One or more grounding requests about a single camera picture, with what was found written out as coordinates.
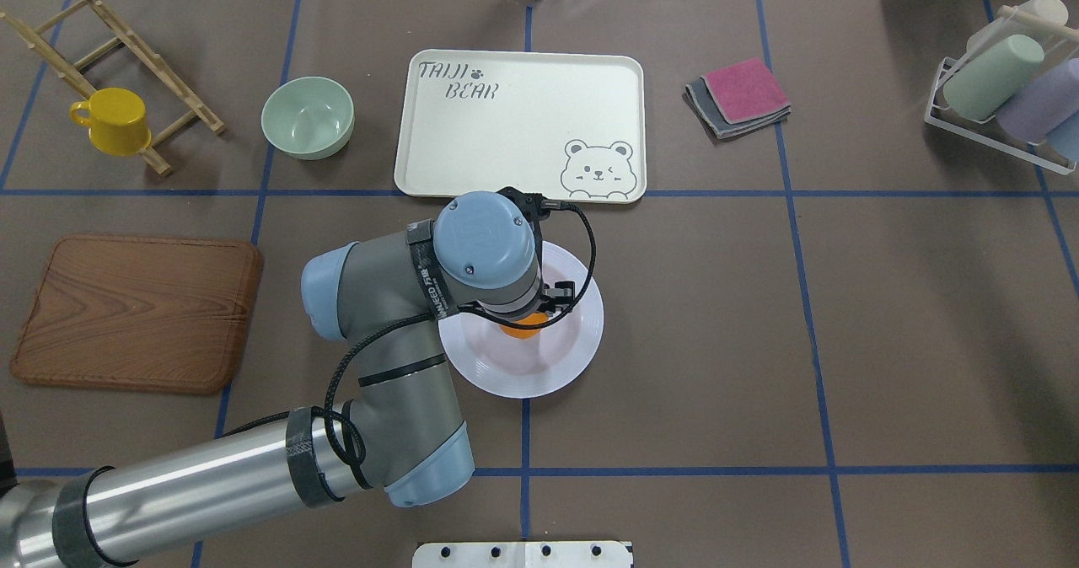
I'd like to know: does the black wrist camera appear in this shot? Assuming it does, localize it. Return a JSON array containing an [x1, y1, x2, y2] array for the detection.
[[497, 185, 558, 224]]

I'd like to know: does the white cup rack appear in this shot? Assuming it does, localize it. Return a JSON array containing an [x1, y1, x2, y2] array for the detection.
[[924, 3, 1076, 175]]

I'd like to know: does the orange fruit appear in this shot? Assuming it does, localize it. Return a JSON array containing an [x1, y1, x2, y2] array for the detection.
[[498, 312, 550, 339]]

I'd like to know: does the beige cup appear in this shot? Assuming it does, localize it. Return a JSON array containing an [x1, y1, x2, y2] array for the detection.
[[966, 0, 1069, 58]]

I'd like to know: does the yellow mug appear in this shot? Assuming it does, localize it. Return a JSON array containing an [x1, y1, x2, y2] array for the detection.
[[69, 87, 152, 157]]

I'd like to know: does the wooden cutting board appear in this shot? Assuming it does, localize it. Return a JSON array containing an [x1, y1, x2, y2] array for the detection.
[[10, 234, 263, 394]]

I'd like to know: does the cream bear tray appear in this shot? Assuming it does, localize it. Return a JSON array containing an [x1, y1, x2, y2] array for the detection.
[[394, 49, 647, 204]]

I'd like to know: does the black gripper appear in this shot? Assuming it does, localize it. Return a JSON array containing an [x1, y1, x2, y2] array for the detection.
[[484, 282, 578, 326]]

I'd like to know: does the purple cup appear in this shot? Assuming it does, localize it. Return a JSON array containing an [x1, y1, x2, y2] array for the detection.
[[996, 58, 1078, 144]]

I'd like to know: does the green bowl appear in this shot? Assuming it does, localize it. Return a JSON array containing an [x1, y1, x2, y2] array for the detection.
[[260, 76, 356, 161]]

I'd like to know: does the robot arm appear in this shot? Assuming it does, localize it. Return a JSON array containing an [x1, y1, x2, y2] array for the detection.
[[3, 187, 590, 567]]

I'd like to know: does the green cup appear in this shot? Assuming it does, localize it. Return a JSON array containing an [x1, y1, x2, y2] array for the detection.
[[942, 35, 1044, 121]]

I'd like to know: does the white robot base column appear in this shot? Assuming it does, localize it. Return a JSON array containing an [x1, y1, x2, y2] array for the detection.
[[411, 540, 636, 567]]

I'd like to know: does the pink cloth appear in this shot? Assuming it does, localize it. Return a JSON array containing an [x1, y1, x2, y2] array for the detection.
[[701, 57, 792, 124]]

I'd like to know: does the wooden drying rack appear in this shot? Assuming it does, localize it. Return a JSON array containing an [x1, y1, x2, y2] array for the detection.
[[3, 0, 226, 176]]

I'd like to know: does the white round plate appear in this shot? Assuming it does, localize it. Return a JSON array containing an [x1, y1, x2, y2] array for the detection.
[[438, 281, 604, 398]]

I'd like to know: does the grey cloth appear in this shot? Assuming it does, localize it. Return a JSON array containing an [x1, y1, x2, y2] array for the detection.
[[684, 78, 791, 139]]

